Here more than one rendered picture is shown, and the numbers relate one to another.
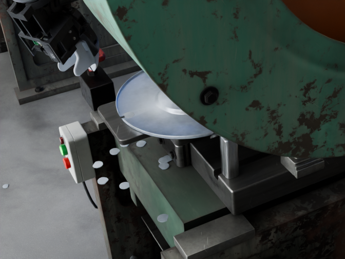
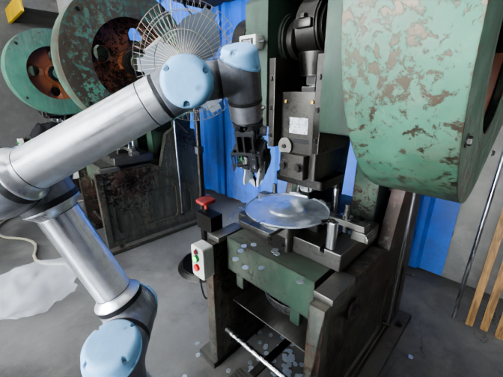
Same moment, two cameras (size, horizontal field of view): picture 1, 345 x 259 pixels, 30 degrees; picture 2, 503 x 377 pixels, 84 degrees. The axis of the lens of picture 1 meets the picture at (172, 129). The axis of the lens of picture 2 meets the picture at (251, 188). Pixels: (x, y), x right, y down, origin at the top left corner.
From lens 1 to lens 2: 0.65 m
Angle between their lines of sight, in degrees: 27
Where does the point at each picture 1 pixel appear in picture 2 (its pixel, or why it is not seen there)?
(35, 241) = not seen: hidden behind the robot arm
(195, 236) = (327, 288)
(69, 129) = (199, 244)
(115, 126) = (258, 227)
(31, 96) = (117, 250)
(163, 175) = (280, 258)
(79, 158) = (207, 262)
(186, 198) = (304, 268)
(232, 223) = (341, 277)
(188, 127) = (303, 222)
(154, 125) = (282, 223)
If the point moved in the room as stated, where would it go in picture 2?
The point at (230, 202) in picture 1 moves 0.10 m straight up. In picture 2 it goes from (336, 264) to (340, 235)
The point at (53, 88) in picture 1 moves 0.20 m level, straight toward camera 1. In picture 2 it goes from (130, 245) to (138, 256)
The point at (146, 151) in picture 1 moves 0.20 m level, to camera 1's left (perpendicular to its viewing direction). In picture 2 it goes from (259, 247) to (204, 261)
